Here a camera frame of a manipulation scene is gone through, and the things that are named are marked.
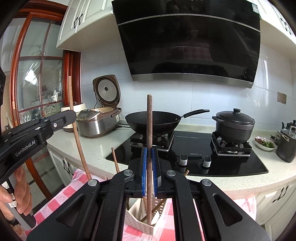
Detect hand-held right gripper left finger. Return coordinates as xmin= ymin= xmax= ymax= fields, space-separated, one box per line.
xmin=26 ymin=147 xmax=148 ymax=241

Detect wooden framed glass door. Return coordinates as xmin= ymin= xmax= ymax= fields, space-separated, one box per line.
xmin=0 ymin=11 xmax=81 ymax=200

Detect white perforated plastic basket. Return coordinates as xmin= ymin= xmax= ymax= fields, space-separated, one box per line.
xmin=125 ymin=198 xmax=167 ymax=237

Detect black lidded cooking pot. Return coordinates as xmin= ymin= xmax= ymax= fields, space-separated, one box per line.
xmin=212 ymin=108 xmax=255 ymax=143

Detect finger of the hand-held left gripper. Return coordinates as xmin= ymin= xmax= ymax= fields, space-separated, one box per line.
xmin=35 ymin=110 xmax=77 ymax=140

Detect black range hood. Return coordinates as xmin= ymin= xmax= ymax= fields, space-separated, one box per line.
xmin=111 ymin=0 xmax=261 ymax=89

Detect plate of food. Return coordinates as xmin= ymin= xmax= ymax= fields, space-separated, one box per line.
xmin=254 ymin=137 xmax=276 ymax=151

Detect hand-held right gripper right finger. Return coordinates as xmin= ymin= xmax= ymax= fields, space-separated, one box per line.
xmin=152 ymin=147 xmax=271 ymax=241

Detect grey stock pot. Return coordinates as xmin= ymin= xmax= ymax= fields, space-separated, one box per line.
xmin=276 ymin=126 xmax=296 ymax=163

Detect black wok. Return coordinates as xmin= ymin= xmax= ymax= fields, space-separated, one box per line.
xmin=125 ymin=109 xmax=210 ymax=134

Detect white kitchen counter cabinets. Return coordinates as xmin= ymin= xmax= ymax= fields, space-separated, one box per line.
xmin=46 ymin=124 xmax=296 ymax=237

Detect white kitchen appliance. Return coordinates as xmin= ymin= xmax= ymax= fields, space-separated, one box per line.
xmin=60 ymin=102 xmax=87 ymax=133

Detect person's left hand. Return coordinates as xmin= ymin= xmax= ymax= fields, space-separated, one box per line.
xmin=0 ymin=165 xmax=33 ymax=223

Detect black glass gas stove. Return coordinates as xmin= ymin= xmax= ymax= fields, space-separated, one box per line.
xmin=106 ymin=130 xmax=269 ymax=177

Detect red white checked tablecloth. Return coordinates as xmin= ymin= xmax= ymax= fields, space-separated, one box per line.
xmin=14 ymin=169 xmax=257 ymax=241

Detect white wall cabinet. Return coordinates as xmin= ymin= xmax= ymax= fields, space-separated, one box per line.
xmin=252 ymin=0 xmax=296 ymax=52
xmin=56 ymin=0 xmax=116 ymax=52

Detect steel rice cooker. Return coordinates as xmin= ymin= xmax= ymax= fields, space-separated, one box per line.
xmin=76 ymin=75 xmax=122 ymax=139

